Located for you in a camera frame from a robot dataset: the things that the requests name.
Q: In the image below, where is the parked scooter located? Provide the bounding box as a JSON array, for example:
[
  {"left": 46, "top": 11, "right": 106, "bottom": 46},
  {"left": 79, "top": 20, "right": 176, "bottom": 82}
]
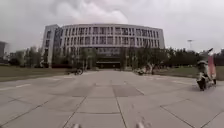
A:
[
  {"left": 66, "top": 67, "right": 84, "bottom": 76},
  {"left": 195, "top": 47, "right": 218, "bottom": 92},
  {"left": 134, "top": 64, "right": 156, "bottom": 76}
]

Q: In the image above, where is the large curved grey building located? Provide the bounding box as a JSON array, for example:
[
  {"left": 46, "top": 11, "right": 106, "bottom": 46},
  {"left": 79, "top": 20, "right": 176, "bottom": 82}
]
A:
[{"left": 41, "top": 23, "right": 166, "bottom": 69}]

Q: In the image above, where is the grass strip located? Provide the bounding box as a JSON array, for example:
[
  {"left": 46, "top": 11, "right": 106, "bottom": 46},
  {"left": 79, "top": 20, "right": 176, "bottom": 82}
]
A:
[
  {"left": 156, "top": 65, "right": 224, "bottom": 81},
  {"left": 0, "top": 65, "right": 73, "bottom": 83}
]

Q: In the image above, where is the grey paved plaza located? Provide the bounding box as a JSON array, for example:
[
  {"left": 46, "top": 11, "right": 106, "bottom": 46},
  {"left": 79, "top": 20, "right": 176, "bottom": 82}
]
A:
[{"left": 0, "top": 69, "right": 224, "bottom": 128}]

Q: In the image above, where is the light mast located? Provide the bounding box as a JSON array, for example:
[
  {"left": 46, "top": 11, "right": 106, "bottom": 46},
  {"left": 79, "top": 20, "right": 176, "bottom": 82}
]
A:
[{"left": 186, "top": 38, "right": 195, "bottom": 52}]

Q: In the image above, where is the row of trees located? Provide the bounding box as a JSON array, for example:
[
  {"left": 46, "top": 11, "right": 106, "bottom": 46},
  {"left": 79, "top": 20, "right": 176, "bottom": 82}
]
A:
[{"left": 8, "top": 45, "right": 224, "bottom": 70}]

